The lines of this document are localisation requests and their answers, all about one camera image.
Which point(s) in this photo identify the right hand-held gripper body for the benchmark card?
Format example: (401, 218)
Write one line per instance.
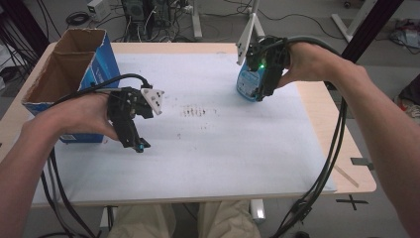
(270, 53)

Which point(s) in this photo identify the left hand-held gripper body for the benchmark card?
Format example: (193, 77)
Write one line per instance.
(127, 105)

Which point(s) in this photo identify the blue plastic bottle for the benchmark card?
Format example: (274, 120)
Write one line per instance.
(247, 82)

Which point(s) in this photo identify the blue cardboard box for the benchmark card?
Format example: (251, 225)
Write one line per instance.
(99, 66)

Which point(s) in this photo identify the person's right hand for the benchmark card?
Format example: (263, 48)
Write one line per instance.
(310, 62)

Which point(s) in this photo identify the person's left hand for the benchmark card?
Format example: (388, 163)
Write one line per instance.
(79, 115)

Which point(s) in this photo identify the white table mat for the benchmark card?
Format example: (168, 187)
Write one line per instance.
(214, 158)

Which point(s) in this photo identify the person's left leg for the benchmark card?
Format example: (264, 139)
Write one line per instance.
(142, 221)

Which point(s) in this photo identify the person's leg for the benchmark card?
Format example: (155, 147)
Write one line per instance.
(228, 219)
(142, 221)

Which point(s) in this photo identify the white legged wooden desk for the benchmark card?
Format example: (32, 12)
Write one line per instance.
(197, 20)

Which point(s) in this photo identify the black computer tower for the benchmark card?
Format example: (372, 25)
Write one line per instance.
(160, 11)
(133, 10)

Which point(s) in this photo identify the white power adapter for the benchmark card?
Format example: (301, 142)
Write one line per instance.
(98, 9)

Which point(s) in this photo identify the black metal stand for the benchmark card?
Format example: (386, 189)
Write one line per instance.
(373, 29)

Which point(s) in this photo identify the person's right leg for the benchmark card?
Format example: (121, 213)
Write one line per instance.
(228, 219)

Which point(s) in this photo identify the gray tape strip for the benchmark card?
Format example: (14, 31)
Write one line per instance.
(361, 162)

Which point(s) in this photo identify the red and white bundle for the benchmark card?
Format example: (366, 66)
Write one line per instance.
(409, 99)

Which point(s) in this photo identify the white stand frame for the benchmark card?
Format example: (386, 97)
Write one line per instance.
(355, 23)

